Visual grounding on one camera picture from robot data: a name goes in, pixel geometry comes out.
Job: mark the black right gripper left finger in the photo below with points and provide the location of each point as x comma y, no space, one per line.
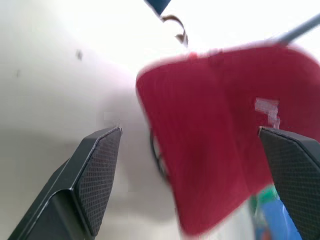
85,185

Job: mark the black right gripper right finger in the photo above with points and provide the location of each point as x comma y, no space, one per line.
297,172

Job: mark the red baseball cap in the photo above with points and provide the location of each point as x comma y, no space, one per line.
212,130

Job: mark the blue and green object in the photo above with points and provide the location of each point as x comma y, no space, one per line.
270,215

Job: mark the grey metal rod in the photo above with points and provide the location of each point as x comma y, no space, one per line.
298,29

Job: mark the dark blue object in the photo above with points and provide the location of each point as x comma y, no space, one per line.
159,4

